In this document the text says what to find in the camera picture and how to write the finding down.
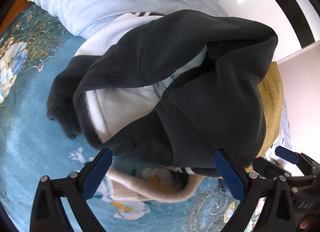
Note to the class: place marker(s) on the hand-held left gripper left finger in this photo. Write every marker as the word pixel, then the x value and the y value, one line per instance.
pixel 97 174

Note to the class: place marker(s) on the beige fleece garment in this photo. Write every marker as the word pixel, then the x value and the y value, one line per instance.
pixel 140 187

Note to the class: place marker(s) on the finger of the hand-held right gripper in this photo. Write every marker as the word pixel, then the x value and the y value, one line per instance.
pixel 267 168
pixel 287 155

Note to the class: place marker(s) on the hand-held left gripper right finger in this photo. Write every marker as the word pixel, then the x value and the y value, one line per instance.
pixel 228 174

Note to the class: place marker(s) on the teal floral blanket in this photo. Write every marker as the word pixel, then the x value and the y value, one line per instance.
pixel 30 122

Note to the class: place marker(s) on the mustard yellow knit sweater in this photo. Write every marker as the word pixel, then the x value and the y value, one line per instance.
pixel 271 97

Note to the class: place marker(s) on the black door frame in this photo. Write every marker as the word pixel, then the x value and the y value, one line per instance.
pixel 297 9

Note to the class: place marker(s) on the black and white hoodie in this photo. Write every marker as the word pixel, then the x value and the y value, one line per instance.
pixel 175 46

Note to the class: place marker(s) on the person's right hand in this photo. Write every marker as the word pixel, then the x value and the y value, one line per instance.
pixel 306 224

